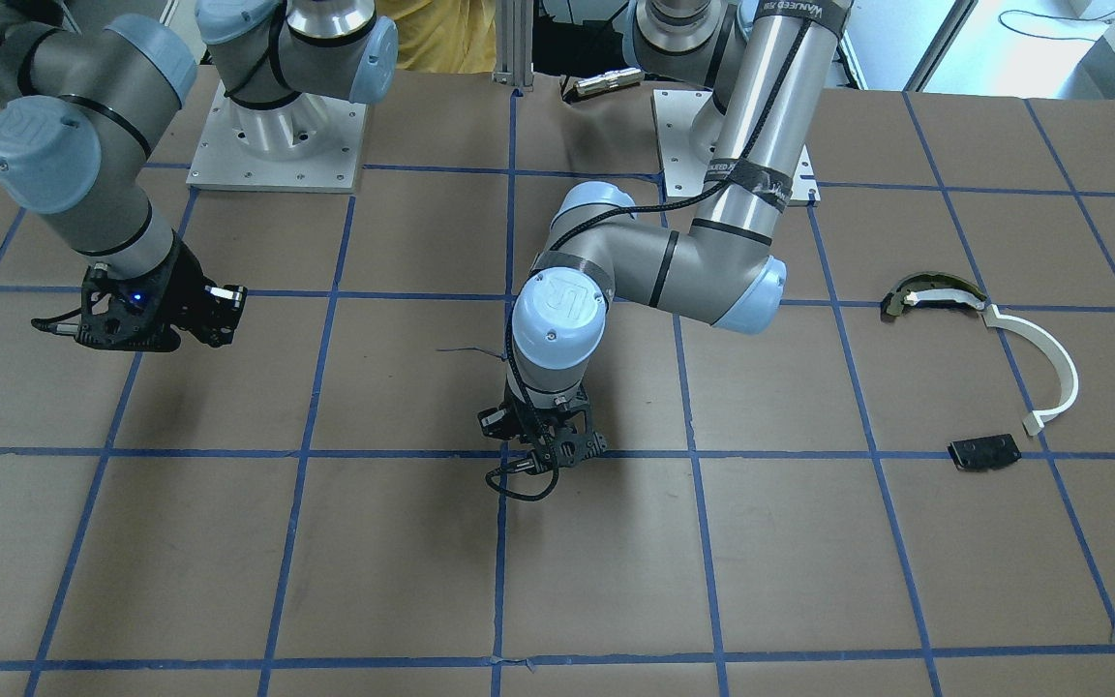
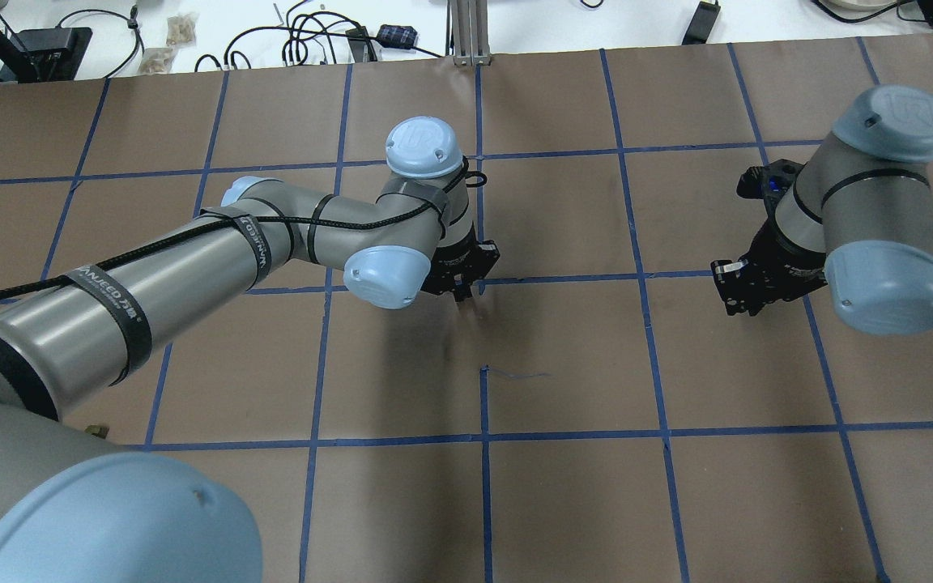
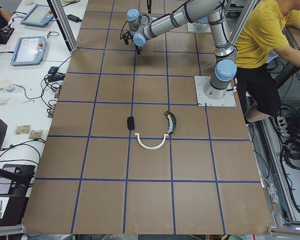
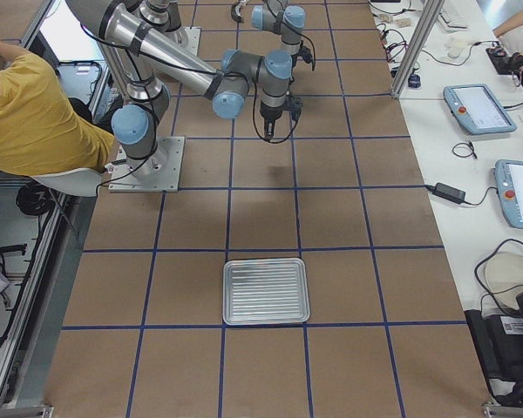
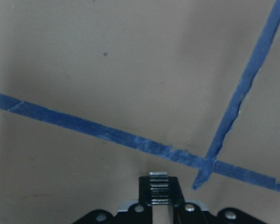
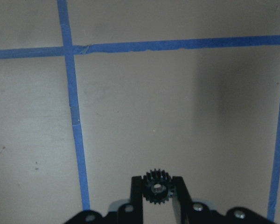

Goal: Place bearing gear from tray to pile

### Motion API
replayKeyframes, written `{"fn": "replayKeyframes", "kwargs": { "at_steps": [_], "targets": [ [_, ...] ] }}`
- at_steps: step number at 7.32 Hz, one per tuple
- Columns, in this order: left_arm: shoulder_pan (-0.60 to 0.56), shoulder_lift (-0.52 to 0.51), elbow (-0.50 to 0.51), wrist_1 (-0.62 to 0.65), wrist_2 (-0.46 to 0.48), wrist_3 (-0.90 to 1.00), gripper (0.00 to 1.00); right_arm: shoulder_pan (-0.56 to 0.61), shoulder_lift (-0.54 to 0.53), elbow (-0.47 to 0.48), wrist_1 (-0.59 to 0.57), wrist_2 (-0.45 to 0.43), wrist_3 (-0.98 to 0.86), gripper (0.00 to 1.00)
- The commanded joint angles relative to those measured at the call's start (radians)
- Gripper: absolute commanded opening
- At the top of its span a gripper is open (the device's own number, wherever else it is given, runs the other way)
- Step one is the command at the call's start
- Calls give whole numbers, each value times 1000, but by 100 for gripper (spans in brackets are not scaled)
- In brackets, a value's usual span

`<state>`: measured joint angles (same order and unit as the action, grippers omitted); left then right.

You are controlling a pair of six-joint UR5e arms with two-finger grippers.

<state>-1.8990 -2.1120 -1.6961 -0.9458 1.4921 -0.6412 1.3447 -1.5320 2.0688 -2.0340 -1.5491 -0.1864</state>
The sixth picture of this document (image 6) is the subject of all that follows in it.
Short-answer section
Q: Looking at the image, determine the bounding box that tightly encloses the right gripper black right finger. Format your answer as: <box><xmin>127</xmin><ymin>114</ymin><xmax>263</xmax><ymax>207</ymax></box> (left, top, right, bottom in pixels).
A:
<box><xmin>172</xmin><ymin>176</ymin><xmax>192</xmax><ymax>224</ymax></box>

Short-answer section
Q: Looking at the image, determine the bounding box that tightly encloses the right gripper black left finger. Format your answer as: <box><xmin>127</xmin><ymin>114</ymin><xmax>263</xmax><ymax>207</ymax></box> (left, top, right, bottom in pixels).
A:
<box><xmin>130</xmin><ymin>176</ymin><xmax>143</xmax><ymax>224</ymax></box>

